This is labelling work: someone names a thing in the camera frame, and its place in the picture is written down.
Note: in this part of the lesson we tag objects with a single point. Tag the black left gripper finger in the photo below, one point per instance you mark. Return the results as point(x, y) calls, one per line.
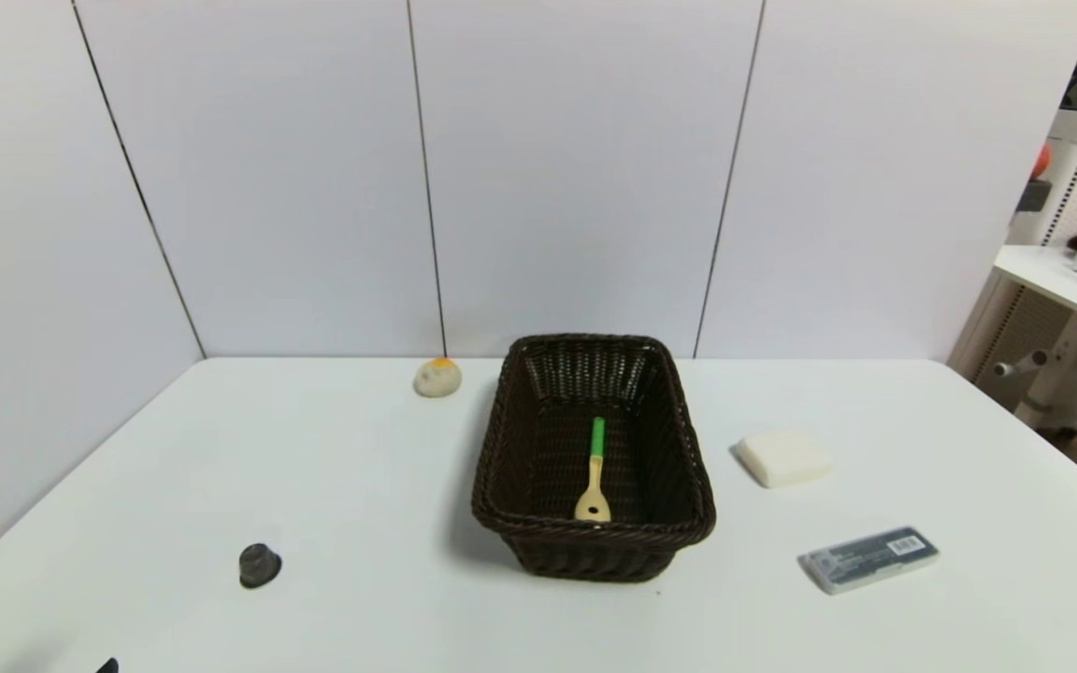
point(108, 667)

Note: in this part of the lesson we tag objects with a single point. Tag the brown wicker basket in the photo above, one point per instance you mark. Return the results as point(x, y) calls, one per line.
point(595, 551)

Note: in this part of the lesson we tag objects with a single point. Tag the grey coffee capsule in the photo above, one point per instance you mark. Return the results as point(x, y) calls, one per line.
point(260, 565)

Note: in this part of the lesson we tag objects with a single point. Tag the cream bun with orange spot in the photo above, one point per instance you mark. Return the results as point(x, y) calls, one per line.
point(437, 379)

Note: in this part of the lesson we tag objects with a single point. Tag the cream soap bar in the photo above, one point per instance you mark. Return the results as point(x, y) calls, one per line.
point(784, 458)

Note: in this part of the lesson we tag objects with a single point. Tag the clear plastic case with barcode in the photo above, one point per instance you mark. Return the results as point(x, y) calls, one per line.
point(868, 559)

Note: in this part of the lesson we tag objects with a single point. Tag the white adjustable desk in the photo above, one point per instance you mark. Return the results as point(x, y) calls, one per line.
point(1053, 280)

